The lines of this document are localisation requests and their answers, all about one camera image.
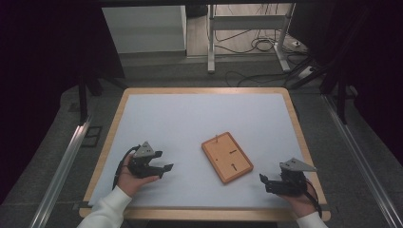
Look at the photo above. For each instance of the white cabinet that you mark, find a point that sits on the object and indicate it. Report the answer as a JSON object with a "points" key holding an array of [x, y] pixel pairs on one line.
{"points": [[144, 28]]}

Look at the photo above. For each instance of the small dark screw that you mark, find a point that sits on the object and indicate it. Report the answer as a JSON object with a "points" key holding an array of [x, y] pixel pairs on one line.
{"points": [[234, 167]]}

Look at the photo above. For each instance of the white power strip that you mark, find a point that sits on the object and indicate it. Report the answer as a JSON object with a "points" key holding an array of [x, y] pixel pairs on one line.
{"points": [[306, 72]]}

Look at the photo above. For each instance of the person's right hand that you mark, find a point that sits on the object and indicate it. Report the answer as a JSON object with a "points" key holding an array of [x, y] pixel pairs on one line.
{"points": [[301, 202]]}

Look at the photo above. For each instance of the black stand leg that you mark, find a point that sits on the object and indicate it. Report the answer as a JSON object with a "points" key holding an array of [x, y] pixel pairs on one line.
{"points": [[341, 95], [84, 95]]}

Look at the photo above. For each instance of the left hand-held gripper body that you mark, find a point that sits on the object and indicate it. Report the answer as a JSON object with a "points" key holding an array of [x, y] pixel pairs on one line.
{"points": [[142, 164]]}

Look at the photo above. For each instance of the aluminium floor rail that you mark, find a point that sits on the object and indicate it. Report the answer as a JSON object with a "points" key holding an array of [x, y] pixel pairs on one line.
{"points": [[364, 164], [58, 177]]}

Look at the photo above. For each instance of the dark curtain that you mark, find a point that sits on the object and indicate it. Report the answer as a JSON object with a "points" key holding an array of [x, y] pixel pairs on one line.
{"points": [[41, 79], [374, 63]]}

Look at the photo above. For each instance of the white table mat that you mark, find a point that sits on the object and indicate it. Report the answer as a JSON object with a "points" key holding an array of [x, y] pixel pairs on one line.
{"points": [[196, 126]]}

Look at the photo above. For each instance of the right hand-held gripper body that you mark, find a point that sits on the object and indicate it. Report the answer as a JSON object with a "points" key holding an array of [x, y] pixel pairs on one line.
{"points": [[293, 180]]}

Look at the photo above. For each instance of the white metal desk frame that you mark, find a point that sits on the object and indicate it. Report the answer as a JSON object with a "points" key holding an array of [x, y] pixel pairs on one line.
{"points": [[247, 22]]}

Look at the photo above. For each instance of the upright wooden peg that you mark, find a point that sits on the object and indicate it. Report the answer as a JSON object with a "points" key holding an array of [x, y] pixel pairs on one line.
{"points": [[216, 138]]}

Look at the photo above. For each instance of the person's left hand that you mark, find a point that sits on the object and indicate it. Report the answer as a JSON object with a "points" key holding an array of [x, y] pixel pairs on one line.
{"points": [[133, 182]]}

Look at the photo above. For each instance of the orange wooden board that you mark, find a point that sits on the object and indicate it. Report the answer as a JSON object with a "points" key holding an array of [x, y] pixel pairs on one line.
{"points": [[226, 158]]}

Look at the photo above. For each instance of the black floor plate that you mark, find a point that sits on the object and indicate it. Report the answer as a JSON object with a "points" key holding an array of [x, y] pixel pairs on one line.
{"points": [[92, 136]]}

